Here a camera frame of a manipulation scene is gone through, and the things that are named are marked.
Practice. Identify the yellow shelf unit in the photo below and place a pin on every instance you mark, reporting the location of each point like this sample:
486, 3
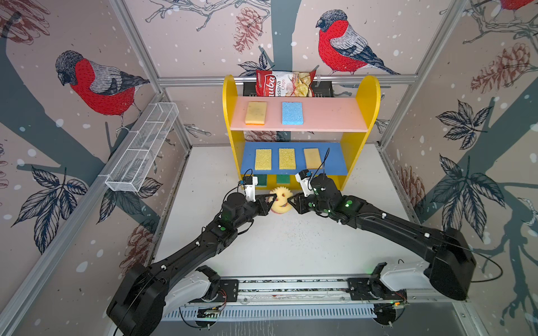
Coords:
354, 118

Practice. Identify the light green sponge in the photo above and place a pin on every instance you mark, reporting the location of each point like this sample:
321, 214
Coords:
283, 179

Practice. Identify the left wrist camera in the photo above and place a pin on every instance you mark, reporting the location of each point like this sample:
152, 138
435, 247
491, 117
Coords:
249, 185

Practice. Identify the blue sponge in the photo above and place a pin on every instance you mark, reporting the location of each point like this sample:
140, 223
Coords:
292, 113

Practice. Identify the aluminium rail frame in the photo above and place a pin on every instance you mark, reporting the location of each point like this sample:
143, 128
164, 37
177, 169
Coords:
310, 290

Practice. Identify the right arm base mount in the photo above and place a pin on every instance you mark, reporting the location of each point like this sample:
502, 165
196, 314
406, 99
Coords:
370, 287

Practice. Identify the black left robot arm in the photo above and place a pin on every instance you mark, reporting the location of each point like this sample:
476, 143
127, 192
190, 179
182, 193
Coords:
138, 305

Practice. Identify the black wire basket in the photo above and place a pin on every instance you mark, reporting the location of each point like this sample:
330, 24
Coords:
323, 89

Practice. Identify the tan sponge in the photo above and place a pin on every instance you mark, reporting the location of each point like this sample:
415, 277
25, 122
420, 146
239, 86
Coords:
256, 113

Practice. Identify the red cassava chips bag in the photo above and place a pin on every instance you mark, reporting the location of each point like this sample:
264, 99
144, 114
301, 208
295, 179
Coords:
284, 83

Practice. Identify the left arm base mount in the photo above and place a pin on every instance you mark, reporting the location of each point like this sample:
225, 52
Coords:
211, 287

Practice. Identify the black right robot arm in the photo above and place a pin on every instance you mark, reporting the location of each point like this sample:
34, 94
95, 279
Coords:
450, 263

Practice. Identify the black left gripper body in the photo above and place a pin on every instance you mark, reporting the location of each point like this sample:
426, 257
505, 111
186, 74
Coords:
250, 212

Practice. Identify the dark green sponge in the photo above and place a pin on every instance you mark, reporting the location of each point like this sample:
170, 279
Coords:
262, 180

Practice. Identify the orange yellow sponge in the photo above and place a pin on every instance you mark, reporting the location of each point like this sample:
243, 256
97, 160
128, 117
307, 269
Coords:
312, 158

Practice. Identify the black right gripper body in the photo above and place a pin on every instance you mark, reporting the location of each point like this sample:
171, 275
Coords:
322, 208

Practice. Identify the round smiley face sponge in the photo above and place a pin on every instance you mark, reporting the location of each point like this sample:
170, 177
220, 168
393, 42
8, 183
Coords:
281, 203

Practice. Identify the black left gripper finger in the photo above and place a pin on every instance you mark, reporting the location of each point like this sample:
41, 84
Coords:
264, 203
249, 187

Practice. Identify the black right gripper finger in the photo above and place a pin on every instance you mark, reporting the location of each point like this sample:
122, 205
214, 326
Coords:
303, 180
299, 202

